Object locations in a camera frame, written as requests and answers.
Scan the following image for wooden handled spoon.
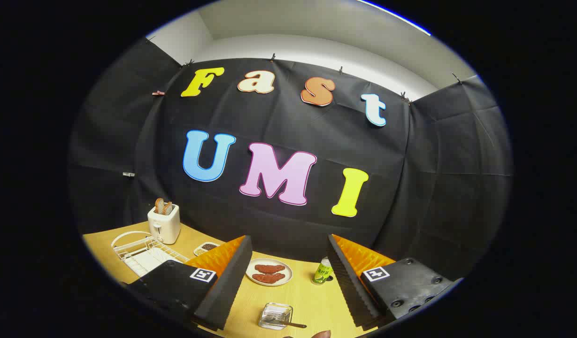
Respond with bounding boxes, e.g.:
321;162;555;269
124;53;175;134
265;315;308;328

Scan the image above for white divided snack dish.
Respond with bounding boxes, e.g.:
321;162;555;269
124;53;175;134
193;242;221;257

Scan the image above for white wire dish rack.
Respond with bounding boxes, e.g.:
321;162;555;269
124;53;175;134
111;231;191;277

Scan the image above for green drink bottle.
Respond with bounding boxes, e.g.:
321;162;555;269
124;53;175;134
311;257;334;285

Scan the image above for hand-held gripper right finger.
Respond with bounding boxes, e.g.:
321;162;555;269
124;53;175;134
327;234;462;329

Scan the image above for white toaster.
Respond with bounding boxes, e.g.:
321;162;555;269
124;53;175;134
147;203;181;245

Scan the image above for black backdrop cloth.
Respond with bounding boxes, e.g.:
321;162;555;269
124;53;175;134
68;38;513;282

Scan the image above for silver wire basket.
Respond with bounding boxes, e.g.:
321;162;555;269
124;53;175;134
258;302;293;330

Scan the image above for cream plate with meat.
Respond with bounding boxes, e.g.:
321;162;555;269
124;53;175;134
245;258;293;287

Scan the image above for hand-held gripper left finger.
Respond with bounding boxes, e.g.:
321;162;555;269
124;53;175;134
121;235;253;331

